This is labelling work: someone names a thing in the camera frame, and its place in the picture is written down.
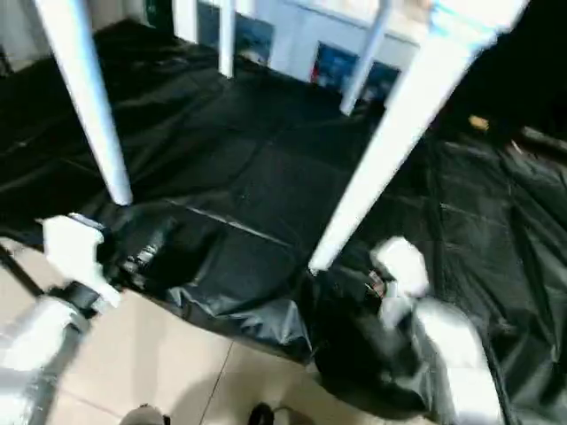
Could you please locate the white cabinet with glass doors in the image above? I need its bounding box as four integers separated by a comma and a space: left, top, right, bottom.
175, 0, 426, 97

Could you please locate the dark robot right foot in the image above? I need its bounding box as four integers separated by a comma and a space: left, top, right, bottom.
250, 401, 293, 425

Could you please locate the white plastic table leg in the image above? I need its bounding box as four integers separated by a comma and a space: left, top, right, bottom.
35, 0, 134, 207
307, 43, 475, 274
219, 0, 236, 79
339, 0, 393, 116

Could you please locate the dark cabinet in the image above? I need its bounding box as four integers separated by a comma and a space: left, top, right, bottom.
442, 26, 567, 134

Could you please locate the black work table frame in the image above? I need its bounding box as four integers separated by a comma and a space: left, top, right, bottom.
0, 243, 45, 296

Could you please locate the black plastic mat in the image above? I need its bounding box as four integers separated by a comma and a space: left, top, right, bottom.
0, 19, 567, 421

